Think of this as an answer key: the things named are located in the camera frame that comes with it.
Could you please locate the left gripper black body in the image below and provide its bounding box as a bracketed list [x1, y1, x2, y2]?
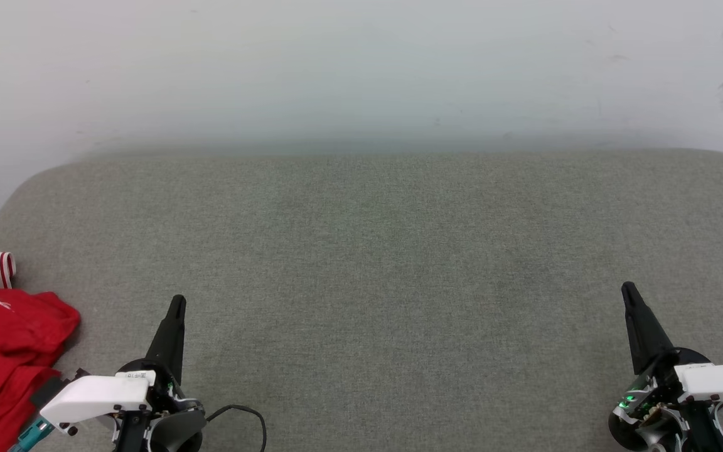
[114, 358, 206, 452]

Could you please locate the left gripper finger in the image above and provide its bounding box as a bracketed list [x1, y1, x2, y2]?
[146, 295, 187, 385]

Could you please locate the left teal cable connector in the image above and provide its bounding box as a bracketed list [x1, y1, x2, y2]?
[9, 417, 56, 452]

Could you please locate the grey fabric sofa seat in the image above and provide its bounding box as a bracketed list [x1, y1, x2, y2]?
[0, 149, 723, 452]

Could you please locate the red and white jersey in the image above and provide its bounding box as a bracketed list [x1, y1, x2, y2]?
[0, 250, 81, 452]

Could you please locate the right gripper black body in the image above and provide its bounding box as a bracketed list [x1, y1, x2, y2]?
[608, 348, 723, 452]

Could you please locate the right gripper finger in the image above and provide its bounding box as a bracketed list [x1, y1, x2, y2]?
[621, 281, 676, 376]

